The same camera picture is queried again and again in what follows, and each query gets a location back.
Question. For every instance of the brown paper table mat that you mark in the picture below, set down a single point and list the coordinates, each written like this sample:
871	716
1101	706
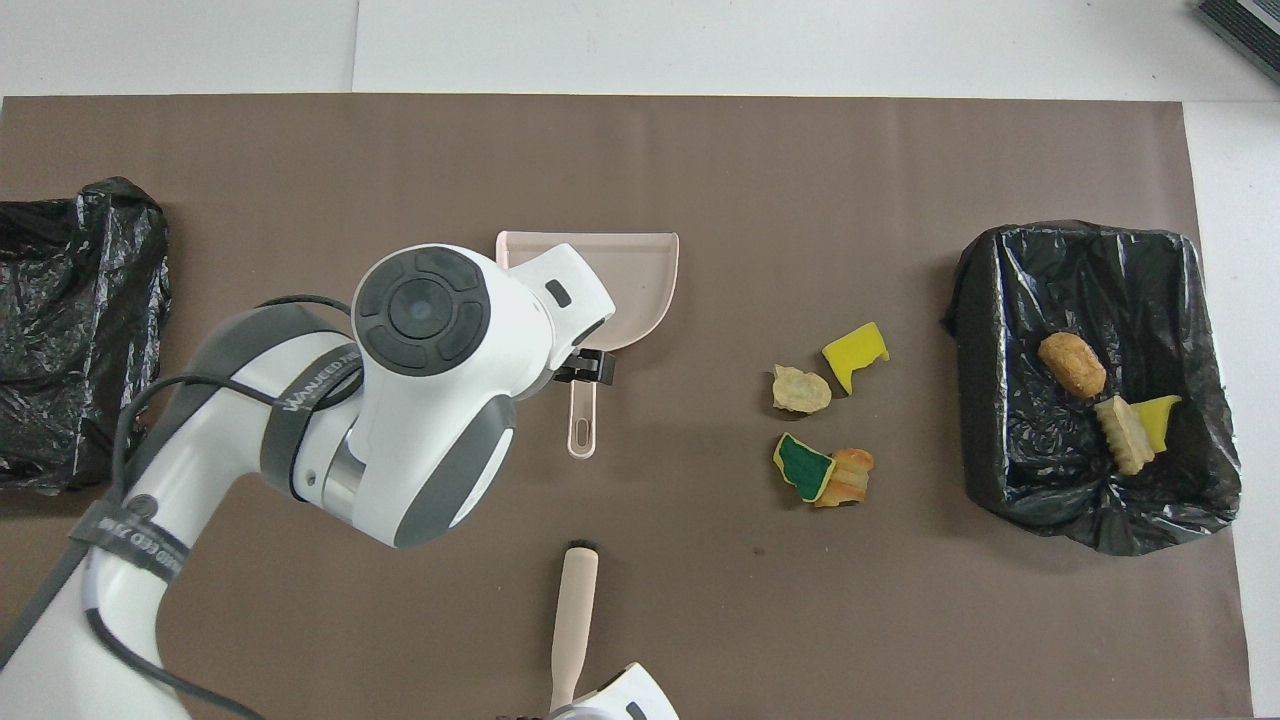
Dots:
800	180

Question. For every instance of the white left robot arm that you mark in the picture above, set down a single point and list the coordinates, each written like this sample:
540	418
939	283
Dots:
430	400

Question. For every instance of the pale ridged pastry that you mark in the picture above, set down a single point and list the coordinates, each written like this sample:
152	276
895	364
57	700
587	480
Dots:
1125	435

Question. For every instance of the crumpled black bag covered bin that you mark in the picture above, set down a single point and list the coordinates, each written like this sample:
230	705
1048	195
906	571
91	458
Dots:
80	300

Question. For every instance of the orange croissant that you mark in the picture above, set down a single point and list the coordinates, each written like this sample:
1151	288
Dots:
852	475

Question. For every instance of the dark ribbed device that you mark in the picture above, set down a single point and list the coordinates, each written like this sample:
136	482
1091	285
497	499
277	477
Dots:
1250	25

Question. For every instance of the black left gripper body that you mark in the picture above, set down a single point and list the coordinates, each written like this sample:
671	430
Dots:
592	368

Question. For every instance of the small yellow sponge piece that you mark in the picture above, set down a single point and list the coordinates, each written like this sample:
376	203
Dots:
1160	415

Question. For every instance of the open bin with black liner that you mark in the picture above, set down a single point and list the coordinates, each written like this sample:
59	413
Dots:
1010	300

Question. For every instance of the pink hand brush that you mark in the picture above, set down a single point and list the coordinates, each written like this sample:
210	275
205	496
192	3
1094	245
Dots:
575	620

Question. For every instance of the green and yellow sponge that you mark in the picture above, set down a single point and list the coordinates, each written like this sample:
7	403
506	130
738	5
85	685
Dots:
805	468

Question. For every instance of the brown bread roll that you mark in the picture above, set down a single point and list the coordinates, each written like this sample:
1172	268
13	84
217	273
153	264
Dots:
1072	365

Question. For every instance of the tan flaky pastry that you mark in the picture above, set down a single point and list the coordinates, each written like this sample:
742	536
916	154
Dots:
800	390

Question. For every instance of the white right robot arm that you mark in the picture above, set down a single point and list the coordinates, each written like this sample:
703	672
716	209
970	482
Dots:
625	695

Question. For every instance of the pink plastic dustpan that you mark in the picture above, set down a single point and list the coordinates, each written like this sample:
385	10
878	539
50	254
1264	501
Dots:
645	280

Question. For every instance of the large yellow sponge piece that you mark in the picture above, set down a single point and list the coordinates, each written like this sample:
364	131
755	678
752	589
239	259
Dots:
852	352

